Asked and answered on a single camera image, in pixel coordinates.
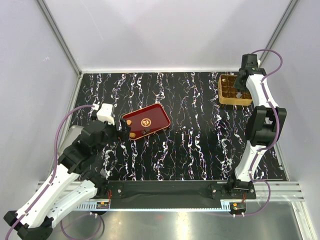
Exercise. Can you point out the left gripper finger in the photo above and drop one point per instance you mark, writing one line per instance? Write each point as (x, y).
(125, 137)
(125, 126)

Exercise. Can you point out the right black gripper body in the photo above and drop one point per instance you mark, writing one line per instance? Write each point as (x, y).
(238, 83)

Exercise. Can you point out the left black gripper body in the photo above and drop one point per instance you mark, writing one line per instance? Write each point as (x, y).
(112, 134)

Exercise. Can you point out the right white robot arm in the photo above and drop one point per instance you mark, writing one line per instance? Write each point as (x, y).
(262, 131)

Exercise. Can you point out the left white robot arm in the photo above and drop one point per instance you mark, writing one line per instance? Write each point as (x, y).
(70, 183)

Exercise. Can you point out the orange swirl chocolate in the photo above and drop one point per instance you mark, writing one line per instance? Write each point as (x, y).
(132, 135)

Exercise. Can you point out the gold chocolate box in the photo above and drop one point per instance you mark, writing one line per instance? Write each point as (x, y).
(227, 92)

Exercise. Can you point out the red rectangular tray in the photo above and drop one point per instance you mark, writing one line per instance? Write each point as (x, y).
(153, 116)

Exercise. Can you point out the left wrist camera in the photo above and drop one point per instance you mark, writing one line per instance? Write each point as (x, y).
(103, 112)

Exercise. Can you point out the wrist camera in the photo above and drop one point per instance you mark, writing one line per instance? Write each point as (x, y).
(250, 61)
(103, 112)

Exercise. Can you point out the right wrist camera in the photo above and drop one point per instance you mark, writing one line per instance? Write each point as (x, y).
(250, 61)

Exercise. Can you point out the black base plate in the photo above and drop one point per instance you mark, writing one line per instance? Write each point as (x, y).
(213, 189)

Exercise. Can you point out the white cable duct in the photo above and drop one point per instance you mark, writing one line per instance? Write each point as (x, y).
(160, 205)

